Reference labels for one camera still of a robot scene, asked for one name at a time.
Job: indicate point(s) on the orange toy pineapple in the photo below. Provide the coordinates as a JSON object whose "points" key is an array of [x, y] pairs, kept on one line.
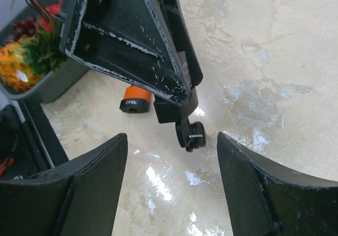
{"points": [[25, 62]]}

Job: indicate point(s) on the dark red grape bunch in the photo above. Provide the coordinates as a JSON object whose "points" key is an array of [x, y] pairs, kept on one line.
{"points": [[25, 27]]}

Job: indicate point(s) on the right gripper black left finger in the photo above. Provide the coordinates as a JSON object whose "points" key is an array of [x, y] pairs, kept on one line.
{"points": [[79, 197]]}

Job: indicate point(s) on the orange black padlock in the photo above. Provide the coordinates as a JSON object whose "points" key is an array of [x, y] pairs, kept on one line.
{"points": [[136, 100]]}

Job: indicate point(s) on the grey fruit tray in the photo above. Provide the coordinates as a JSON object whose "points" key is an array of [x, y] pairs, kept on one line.
{"points": [[55, 83]]}

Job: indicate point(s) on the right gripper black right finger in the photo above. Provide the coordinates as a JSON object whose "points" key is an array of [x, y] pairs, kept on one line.
{"points": [[267, 198]]}

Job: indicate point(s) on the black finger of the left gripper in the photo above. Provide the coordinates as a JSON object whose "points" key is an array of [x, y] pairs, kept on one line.
{"points": [[182, 40], [128, 40]]}

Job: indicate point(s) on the black key bunch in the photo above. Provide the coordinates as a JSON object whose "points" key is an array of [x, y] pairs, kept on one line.
{"points": [[190, 136]]}

